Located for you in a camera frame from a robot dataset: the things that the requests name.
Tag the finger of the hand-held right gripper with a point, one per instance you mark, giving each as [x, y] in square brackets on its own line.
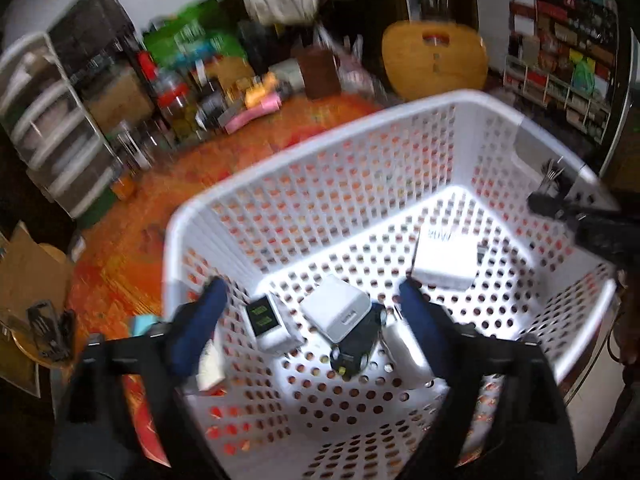
[600, 235]

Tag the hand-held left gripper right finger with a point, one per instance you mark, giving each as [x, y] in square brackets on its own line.
[425, 330]

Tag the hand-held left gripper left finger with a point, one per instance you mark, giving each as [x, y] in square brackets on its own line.
[197, 330]

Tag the teal charger block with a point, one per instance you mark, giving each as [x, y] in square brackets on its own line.
[142, 325]

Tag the black yellow charger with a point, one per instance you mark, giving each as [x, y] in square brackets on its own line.
[357, 342]

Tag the large white charger block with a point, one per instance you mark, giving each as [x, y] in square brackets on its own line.
[445, 257]

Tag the white perforated plastic basket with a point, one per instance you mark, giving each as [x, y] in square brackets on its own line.
[325, 185]

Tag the black phone stand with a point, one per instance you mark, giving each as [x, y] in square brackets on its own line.
[50, 330]

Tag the small orange jar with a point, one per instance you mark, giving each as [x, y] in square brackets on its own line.
[124, 187]

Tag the shelf of boxes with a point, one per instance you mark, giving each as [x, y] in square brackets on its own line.
[560, 55]

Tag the empty glass jar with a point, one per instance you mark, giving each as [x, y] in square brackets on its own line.
[136, 147]

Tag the red-lidded pickle jar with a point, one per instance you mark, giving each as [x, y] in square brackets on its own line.
[172, 107]

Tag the brown cup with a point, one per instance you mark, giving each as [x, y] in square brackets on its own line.
[318, 72]

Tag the green shopping bag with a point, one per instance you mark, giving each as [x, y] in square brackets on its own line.
[192, 35]

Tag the black plastic cover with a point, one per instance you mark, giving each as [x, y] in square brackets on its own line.
[95, 25]

